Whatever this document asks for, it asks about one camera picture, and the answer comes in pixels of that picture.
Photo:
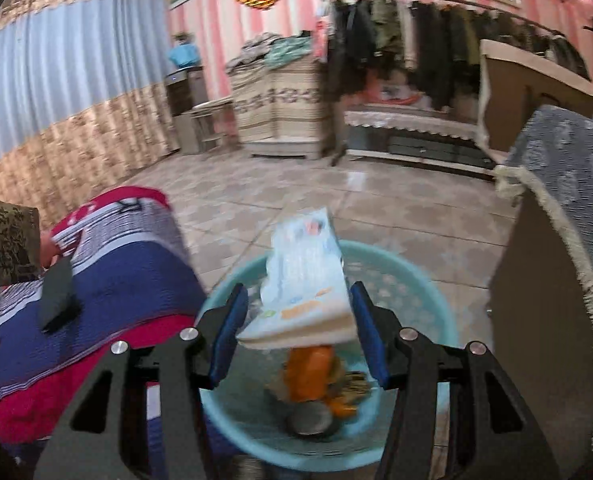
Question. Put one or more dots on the light blue plastic basket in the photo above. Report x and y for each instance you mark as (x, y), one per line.
(406, 290)

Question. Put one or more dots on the pile of folded clothes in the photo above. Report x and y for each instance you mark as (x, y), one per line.
(271, 50)

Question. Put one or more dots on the olive gold printed box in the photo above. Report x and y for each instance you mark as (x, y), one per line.
(14, 240)

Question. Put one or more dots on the wooden headboard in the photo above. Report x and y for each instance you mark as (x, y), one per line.
(526, 90)

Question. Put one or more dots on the black narrow cabinet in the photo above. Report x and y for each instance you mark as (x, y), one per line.
(184, 90)

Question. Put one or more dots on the blue and beige curtain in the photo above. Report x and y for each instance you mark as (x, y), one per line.
(66, 75)

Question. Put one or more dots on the beige fabric wardrobe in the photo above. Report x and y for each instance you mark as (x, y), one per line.
(276, 105)

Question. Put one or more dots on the black ribbed paper cup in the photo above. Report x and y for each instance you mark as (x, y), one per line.
(309, 417)

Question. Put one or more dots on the striped blue red blanket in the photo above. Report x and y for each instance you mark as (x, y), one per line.
(126, 280)

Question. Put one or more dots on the brown wooden furniture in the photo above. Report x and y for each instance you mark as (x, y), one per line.
(541, 335)

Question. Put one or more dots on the rack of hanging clothes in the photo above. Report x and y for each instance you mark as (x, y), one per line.
(436, 45)

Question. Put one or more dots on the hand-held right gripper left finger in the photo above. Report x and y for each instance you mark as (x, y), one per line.
(226, 340)

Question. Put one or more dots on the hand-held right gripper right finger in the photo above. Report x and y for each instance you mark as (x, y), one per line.
(374, 345)

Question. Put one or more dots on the white lace cloth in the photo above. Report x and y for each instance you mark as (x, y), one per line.
(406, 121)

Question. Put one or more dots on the blue bag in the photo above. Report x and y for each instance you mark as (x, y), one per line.
(184, 54)

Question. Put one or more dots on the small orange peel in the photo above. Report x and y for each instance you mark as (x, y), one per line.
(344, 407)

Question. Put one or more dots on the low dark cabinet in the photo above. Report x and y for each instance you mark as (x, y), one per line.
(416, 147)

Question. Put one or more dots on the grey blue fringed cloth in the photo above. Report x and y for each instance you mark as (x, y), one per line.
(561, 170)

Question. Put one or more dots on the grey stool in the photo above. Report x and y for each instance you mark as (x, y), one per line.
(209, 120)

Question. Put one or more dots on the light blue printed packet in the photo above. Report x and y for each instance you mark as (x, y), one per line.
(301, 280)

